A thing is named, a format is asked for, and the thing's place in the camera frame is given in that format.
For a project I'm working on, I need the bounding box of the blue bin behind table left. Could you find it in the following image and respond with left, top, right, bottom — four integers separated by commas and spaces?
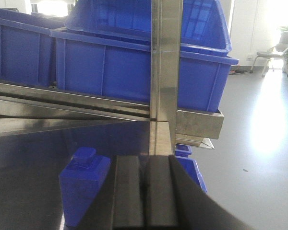
0, 8, 63, 87

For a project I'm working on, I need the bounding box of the tilted blue bin on top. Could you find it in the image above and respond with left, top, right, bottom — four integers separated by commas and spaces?
64, 0, 232, 57

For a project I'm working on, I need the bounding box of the steel shelf frame by table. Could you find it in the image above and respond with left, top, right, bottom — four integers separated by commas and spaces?
0, 0, 224, 155

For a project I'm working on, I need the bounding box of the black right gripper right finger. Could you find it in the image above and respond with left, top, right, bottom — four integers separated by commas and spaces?
145, 156, 252, 230

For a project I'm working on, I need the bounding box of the blue bin under table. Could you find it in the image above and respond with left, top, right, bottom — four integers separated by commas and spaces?
175, 144, 207, 193

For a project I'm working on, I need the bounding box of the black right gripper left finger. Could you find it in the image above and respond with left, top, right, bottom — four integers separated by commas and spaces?
112, 156, 144, 230

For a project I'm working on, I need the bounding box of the grey office chair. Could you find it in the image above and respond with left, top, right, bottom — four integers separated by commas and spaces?
250, 31, 288, 77

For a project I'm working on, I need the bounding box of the blue bin behind table centre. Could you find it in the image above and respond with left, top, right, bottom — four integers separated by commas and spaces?
50, 29, 238, 112

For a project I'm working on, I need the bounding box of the blue bin behind table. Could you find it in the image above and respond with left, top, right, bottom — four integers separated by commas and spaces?
50, 29, 238, 112
0, 8, 63, 87

